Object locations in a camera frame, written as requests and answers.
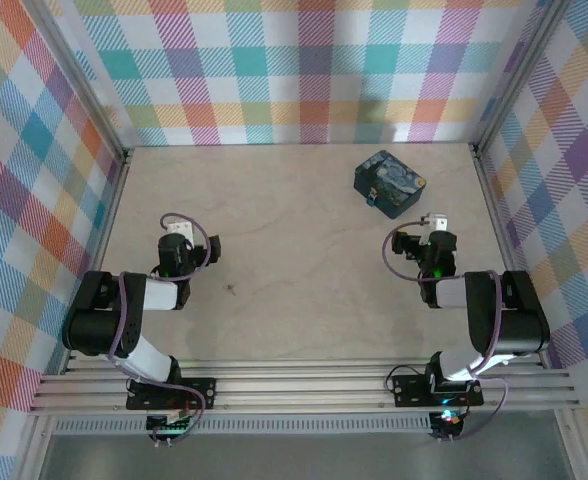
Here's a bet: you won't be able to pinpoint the starry night print box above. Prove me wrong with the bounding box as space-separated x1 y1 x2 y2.
352 149 428 220

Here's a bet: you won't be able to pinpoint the right controller board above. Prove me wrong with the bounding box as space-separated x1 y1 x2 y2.
429 408 466 442

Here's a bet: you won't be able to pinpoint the controller board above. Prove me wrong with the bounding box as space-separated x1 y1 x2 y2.
146 413 196 444
429 408 466 442

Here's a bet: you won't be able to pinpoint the left controller board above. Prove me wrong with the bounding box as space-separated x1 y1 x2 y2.
146 413 196 444

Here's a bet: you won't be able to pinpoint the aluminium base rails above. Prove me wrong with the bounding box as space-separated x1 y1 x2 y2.
27 355 584 415

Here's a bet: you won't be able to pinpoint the grey metal shelf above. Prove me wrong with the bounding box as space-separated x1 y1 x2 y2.
36 432 578 480

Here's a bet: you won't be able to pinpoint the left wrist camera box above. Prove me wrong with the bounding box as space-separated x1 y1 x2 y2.
166 220 196 240

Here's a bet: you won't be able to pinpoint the left wrist purple cable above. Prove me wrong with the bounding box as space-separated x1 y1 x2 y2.
159 213 211 282

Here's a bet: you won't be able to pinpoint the black cable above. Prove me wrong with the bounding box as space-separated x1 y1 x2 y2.
382 219 433 284

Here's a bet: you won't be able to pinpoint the aluminium side rail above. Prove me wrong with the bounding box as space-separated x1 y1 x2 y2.
59 149 134 375
469 143 549 369

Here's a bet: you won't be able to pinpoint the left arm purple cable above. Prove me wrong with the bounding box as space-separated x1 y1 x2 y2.
106 272 131 369

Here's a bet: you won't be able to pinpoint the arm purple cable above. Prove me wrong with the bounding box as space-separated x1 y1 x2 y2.
106 272 131 369
466 269 504 376

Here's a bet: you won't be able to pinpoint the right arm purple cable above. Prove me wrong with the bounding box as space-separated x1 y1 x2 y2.
466 269 504 376

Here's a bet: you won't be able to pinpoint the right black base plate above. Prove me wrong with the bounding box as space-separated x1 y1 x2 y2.
390 372 485 408

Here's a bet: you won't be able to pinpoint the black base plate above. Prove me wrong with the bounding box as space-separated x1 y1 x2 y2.
390 372 485 408
125 377 218 412

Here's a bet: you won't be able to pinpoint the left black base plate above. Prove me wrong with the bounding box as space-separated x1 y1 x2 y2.
125 377 218 412

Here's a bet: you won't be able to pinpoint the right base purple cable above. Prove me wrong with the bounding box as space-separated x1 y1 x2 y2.
438 372 509 442

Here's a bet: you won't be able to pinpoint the aluminium corner post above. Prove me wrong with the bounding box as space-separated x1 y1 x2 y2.
472 0 571 157
22 0 131 162

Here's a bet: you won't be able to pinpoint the grey slotted cable duct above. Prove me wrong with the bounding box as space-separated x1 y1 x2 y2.
53 417 433 436

